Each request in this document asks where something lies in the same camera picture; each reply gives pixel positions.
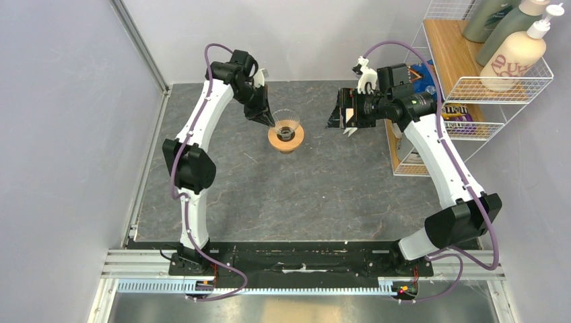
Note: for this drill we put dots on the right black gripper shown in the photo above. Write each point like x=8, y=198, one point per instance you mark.
x=349, y=97

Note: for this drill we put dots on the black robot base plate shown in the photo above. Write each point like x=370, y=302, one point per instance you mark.
x=305, y=265

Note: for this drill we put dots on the clear glass dripper cone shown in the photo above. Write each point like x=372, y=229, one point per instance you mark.
x=286, y=121

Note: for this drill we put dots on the blue Doritos chip bag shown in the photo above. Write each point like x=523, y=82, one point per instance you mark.
x=421, y=78

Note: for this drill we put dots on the aluminium frame rail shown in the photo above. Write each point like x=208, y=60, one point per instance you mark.
x=146, y=270

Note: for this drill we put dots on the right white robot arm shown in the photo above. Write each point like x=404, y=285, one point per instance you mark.
x=387, y=94

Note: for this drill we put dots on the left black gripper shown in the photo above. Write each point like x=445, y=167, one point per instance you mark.
x=262, y=105

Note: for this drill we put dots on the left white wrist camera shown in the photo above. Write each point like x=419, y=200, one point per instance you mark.
x=259, y=78

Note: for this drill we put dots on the green bottle beige cap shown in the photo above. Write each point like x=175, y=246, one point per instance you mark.
x=520, y=18

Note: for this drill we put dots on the cream pump lotion bottle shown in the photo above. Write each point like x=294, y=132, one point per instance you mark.
x=518, y=53

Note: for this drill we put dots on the dark green bottle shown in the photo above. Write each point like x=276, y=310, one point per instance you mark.
x=486, y=17

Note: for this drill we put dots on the round wooden dripper stand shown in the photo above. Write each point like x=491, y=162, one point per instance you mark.
x=288, y=144

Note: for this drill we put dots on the white wire shelf rack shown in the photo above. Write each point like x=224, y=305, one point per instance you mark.
x=439, y=38

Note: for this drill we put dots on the yellow M&M's candy bag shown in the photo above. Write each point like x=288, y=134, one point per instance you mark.
x=458, y=119

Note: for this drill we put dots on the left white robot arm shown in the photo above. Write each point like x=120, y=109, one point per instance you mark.
x=191, y=169

